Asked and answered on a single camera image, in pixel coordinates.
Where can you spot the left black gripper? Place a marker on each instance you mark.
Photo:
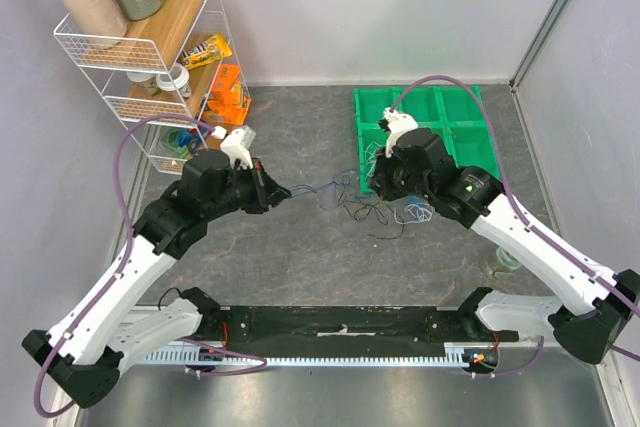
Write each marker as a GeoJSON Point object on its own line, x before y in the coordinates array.
{"type": "Point", "coordinates": [268, 191]}

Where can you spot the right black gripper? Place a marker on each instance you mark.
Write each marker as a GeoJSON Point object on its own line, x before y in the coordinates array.
{"type": "Point", "coordinates": [382, 178]}

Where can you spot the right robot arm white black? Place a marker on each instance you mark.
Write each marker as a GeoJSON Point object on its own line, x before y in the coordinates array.
{"type": "Point", "coordinates": [590, 304]}

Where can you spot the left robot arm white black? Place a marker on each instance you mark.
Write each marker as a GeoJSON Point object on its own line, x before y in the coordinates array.
{"type": "Point", "coordinates": [87, 352]}

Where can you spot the green six-compartment bin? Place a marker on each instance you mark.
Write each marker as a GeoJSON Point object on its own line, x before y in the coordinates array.
{"type": "Point", "coordinates": [448, 111]}

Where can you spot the orange snack box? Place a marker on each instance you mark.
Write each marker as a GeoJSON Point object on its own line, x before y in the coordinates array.
{"type": "Point", "coordinates": [227, 101]}

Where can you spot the green blue toy car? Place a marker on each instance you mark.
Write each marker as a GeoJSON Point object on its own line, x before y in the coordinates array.
{"type": "Point", "coordinates": [183, 142]}

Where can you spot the clear glass bottle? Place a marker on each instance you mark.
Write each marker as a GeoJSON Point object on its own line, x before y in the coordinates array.
{"type": "Point", "coordinates": [502, 264]}

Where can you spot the yellow candy bag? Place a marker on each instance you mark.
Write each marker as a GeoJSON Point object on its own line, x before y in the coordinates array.
{"type": "Point", "coordinates": [214, 48]}

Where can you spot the beige pump bottle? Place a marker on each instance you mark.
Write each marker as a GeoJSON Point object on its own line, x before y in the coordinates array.
{"type": "Point", "coordinates": [101, 20]}

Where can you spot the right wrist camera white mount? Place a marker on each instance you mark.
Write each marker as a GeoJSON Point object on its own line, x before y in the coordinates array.
{"type": "Point", "coordinates": [395, 124]}

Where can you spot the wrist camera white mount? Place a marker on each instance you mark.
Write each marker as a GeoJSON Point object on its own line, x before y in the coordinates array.
{"type": "Point", "coordinates": [395, 124]}
{"type": "Point", "coordinates": [236, 144]}

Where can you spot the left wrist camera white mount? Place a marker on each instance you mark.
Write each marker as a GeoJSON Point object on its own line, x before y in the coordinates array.
{"type": "Point", "coordinates": [236, 144]}

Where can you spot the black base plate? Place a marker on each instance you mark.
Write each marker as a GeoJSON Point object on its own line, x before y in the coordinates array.
{"type": "Point", "coordinates": [237, 325]}

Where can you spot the white wire shelf rack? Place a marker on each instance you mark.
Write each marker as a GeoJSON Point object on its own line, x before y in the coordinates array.
{"type": "Point", "coordinates": [151, 46]}

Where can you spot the slotted cable duct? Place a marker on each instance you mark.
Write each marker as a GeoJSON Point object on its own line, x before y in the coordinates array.
{"type": "Point", "coordinates": [190, 355]}

